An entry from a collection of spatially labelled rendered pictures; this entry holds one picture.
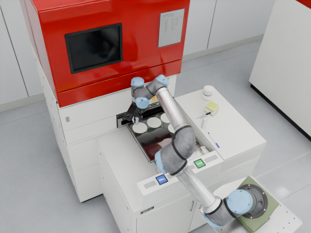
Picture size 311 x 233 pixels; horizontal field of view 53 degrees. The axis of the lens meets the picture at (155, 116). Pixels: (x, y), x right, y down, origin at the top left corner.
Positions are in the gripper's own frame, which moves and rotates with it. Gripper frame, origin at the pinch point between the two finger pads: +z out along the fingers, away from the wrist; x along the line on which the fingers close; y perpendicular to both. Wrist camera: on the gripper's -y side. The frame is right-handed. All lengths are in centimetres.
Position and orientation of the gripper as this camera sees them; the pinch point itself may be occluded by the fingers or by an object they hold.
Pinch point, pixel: (135, 123)
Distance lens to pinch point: 204.7
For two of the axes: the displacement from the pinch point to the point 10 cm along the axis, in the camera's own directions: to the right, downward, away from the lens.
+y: 5.5, -5.7, 6.0
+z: -0.5, 7.0, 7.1
